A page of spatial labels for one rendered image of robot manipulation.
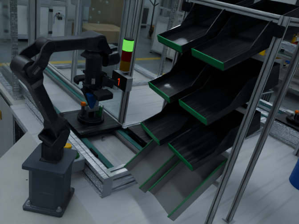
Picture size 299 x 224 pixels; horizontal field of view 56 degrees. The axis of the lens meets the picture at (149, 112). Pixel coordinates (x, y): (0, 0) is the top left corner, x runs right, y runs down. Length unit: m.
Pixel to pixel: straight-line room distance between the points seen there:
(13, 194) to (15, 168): 0.16
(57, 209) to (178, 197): 0.44
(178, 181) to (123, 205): 0.27
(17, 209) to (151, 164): 0.51
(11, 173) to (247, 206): 1.03
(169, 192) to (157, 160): 0.14
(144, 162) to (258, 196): 0.62
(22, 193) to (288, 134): 1.63
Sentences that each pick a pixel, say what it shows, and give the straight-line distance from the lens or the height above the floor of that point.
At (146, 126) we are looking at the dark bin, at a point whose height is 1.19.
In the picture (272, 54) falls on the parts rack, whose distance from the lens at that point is 0.81.
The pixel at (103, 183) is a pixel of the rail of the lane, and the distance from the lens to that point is 1.15.
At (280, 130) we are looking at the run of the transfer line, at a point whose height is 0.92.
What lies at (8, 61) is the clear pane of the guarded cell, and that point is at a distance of 1.97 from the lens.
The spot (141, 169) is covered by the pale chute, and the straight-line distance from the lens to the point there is 1.10.
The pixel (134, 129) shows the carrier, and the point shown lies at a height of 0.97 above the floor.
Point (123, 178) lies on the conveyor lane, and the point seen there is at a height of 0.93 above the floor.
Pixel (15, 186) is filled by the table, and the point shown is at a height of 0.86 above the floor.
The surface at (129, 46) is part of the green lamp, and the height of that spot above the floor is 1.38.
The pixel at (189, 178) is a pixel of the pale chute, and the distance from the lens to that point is 1.02.
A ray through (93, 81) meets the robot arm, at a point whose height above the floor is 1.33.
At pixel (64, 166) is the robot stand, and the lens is 1.01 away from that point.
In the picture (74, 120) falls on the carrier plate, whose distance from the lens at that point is 1.48.
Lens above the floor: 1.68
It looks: 25 degrees down
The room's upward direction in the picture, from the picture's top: 11 degrees clockwise
